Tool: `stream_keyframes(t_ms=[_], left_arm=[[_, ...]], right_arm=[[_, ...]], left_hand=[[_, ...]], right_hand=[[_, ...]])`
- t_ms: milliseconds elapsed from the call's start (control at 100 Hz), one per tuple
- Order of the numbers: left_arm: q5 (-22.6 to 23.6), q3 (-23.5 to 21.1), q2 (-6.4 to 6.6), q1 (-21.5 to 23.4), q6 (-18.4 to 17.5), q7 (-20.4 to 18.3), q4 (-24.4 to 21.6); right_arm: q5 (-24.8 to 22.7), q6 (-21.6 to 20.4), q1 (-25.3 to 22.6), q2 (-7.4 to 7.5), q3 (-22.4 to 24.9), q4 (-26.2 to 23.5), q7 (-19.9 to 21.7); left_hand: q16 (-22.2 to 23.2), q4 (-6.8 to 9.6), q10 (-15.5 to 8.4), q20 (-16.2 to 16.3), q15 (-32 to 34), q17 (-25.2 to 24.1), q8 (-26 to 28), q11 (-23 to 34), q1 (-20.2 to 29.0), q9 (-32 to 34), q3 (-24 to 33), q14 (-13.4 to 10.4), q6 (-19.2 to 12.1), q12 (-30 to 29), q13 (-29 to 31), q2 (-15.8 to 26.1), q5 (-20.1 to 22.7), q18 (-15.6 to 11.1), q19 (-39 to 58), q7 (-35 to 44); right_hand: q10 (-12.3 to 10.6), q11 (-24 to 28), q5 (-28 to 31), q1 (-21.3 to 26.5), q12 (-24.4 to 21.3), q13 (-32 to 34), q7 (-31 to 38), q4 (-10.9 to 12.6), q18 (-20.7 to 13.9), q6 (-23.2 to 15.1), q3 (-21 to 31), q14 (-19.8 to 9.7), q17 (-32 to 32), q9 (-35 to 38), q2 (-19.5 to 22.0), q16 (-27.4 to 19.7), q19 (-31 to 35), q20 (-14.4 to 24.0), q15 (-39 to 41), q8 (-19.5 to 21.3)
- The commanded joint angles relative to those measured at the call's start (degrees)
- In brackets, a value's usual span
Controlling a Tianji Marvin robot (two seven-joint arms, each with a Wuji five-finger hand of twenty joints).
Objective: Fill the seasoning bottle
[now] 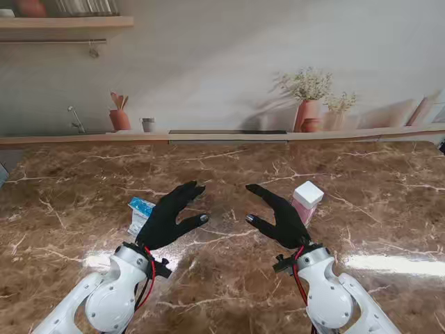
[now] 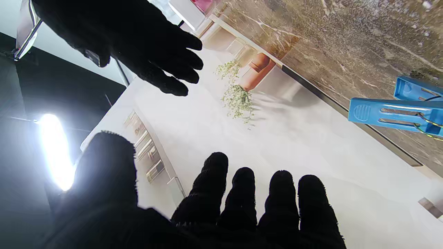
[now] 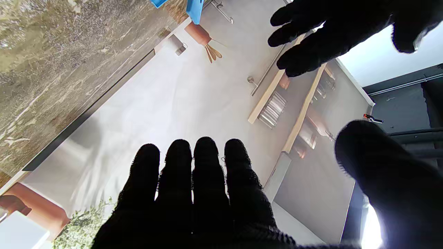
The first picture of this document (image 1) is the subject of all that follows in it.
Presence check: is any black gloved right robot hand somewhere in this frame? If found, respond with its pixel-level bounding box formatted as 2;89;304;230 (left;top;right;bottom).
245;183;312;250

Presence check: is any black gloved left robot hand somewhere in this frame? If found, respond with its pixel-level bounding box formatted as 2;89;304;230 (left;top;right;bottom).
134;180;210;251

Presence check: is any white blue seasoning refill bag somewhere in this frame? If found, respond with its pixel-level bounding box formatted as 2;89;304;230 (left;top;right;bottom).
127;196;156;238

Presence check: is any clear bottle with pink seasoning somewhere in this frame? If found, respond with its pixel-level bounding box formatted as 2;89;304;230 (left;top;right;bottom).
291;198;319;227

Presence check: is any white square bottle cap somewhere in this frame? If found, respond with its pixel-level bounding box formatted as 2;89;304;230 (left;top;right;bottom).
291;180;325;206

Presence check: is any printed kitchen backdrop banner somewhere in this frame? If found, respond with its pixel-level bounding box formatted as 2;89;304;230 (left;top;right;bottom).
0;0;445;150

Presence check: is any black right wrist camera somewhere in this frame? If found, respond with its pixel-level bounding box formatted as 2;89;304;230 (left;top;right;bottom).
272;254;296;274

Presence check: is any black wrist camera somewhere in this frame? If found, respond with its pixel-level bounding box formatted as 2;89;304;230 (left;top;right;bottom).
152;257;173;279
272;254;296;274

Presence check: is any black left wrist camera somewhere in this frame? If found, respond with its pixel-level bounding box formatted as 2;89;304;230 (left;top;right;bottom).
152;257;173;279

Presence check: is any red black right arm cable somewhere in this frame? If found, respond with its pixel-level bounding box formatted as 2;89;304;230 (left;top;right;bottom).
291;245;310;307

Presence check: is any red black arm cable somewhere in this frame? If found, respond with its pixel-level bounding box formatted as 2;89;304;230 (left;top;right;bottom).
133;245;156;314
291;245;310;307

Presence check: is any red black left arm cable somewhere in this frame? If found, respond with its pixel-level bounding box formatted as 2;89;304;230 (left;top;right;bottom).
133;245;156;314

